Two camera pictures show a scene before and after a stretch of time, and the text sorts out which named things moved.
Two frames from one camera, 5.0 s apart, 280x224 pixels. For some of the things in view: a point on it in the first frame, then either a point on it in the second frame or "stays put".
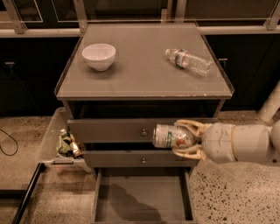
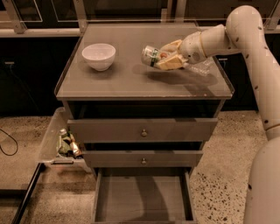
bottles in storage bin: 67,145 stays put
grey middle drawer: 139,159 stays put
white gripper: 217,142 -> 191,48
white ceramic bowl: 99,56 stays put
